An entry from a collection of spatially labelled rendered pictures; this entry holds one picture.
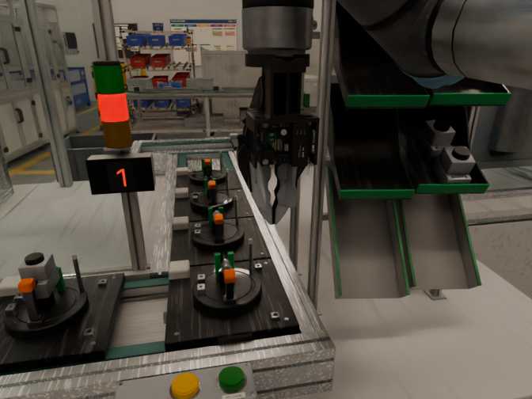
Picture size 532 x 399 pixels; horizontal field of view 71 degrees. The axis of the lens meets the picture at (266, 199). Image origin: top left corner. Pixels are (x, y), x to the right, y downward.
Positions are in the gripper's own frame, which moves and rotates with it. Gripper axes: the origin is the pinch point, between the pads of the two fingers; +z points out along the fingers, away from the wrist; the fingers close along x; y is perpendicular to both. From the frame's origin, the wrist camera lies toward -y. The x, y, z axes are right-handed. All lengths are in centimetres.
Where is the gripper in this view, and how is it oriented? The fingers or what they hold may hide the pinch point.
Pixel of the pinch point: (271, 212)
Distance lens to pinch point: 50.5
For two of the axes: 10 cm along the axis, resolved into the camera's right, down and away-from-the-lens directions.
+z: 0.0, 9.3, 3.8
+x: 9.8, -0.7, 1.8
